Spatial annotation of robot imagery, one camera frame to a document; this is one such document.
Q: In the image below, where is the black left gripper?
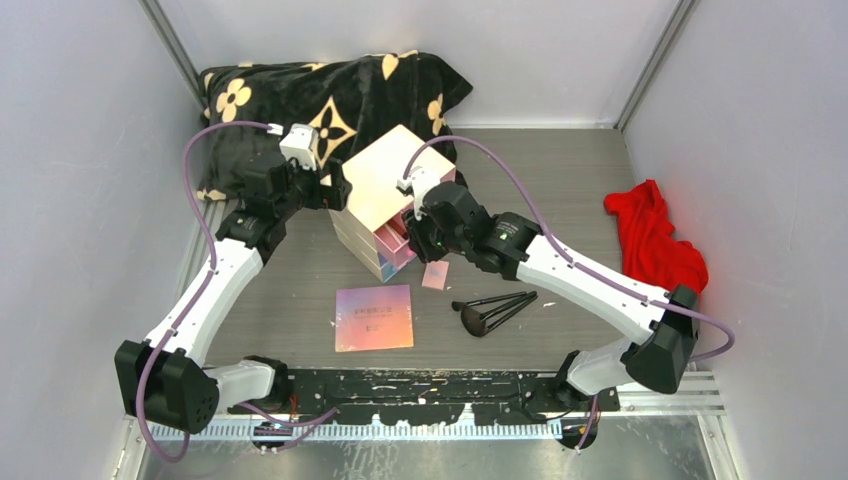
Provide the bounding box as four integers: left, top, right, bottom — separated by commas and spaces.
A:
275, 154, 350, 220

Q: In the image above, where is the small pink drawer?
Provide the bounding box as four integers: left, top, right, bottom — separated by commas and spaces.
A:
374, 213, 416, 270

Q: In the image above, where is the white pink drawer organizer box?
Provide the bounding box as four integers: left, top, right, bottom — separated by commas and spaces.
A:
329, 125, 424, 283

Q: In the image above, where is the holographic eyeshadow palette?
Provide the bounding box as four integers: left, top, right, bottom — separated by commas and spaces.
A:
334, 285, 414, 353

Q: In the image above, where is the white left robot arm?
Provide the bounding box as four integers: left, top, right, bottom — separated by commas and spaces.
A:
114, 158, 352, 434

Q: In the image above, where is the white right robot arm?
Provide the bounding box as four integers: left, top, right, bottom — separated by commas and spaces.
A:
397, 179, 698, 411

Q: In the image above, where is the black thin makeup brush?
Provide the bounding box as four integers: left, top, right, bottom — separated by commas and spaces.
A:
451, 291, 526, 312

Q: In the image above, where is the black fan makeup brush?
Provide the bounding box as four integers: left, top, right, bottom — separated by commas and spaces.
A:
458, 291, 532, 338

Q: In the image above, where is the black long makeup brush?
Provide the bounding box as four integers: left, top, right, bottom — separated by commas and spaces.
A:
487, 291, 538, 331

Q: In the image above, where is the small pink card packet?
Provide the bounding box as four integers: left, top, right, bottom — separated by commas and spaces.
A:
421, 261, 449, 291

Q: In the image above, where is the black floral plush blanket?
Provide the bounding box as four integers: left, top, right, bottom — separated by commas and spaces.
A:
196, 50, 473, 201

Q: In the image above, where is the red cloth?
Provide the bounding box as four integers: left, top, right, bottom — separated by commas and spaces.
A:
603, 179, 709, 294

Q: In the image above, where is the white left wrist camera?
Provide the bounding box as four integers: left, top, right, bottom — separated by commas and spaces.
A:
279, 124, 319, 171

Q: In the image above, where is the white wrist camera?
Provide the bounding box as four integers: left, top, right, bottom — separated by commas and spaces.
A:
396, 167, 443, 220
279, 124, 319, 171

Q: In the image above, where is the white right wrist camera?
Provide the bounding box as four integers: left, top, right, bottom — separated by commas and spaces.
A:
396, 167, 443, 220

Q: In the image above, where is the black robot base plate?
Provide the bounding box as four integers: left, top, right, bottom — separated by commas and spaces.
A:
262, 368, 590, 426

